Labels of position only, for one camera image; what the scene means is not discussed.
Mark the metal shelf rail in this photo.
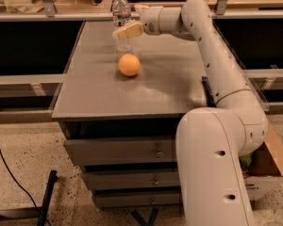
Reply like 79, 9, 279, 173
0, 8, 283, 22

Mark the middle grey drawer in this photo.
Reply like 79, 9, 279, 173
82, 170, 179, 191

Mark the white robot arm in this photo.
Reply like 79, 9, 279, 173
113, 0, 268, 226

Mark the black floor cable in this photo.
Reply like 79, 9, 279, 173
0, 124, 53, 226

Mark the grey drawer cabinet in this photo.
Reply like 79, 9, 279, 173
53, 22, 209, 195

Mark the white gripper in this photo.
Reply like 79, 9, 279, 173
112, 4, 162, 40

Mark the orange fruit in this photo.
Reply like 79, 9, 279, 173
118, 54, 141, 76

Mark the black metal stand leg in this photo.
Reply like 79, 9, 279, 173
37, 170, 58, 226

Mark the green snack bag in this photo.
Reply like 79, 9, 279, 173
240, 153, 253, 169

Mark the cardboard box with snacks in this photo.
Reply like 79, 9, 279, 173
244, 124, 283, 202

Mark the clear plastic water bottle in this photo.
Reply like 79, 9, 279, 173
112, 0, 132, 53

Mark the dark blue snack packet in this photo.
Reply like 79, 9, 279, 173
202, 76, 216, 107

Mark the bottom grey drawer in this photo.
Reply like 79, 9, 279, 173
92, 190, 182, 208

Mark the top grey drawer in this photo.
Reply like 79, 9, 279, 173
64, 136, 175, 166

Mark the grey drawer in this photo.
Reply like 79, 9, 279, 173
92, 190, 182, 208
64, 136, 175, 166
82, 170, 179, 191

